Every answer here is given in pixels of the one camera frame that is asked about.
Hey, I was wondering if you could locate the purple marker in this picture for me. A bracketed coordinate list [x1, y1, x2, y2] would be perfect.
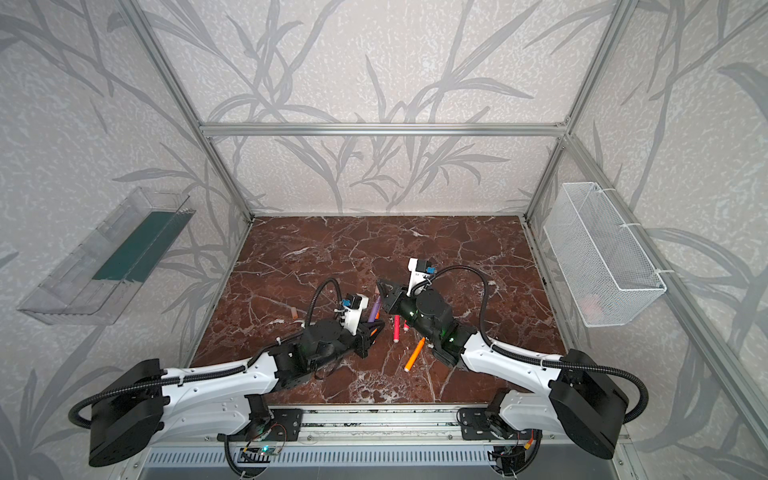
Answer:
[367, 296, 382, 323]

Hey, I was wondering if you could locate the thick pink marker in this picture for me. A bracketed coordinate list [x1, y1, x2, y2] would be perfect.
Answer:
[393, 315, 401, 343]

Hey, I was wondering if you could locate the orange pen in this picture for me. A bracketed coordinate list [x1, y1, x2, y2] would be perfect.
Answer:
[404, 338, 426, 372]

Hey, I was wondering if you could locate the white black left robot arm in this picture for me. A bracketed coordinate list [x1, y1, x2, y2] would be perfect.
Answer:
[69, 320, 385, 467]

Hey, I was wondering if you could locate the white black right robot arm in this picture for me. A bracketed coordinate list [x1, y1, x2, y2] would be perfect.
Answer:
[377, 279, 629, 459]

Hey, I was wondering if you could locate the horizontal aluminium crossbar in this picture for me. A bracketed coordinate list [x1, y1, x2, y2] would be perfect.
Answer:
[200, 123, 566, 137]

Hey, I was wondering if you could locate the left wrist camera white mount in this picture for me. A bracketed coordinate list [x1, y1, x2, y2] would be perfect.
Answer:
[335, 294, 369, 335]

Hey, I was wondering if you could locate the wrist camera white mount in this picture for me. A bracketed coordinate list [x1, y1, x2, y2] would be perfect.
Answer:
[335, 294, 369, 335]
[408, 258, 437, 297]

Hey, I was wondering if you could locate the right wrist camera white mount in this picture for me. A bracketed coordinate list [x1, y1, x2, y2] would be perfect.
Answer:
[408, 258, 437, 297]

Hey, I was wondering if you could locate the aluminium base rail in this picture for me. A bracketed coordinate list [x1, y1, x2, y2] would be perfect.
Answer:
[148, 391, 621, 458]

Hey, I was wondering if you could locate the white wire mesh basket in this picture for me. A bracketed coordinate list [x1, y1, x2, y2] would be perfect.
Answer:
[544, 182, 667, 328]

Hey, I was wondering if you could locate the clear plastic wall tray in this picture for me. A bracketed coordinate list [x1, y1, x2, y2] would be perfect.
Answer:
[18, 187, 196, 326]

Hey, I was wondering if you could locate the aluminium frame post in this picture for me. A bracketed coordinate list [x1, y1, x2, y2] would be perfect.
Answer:
[118, 0, 254, 223]

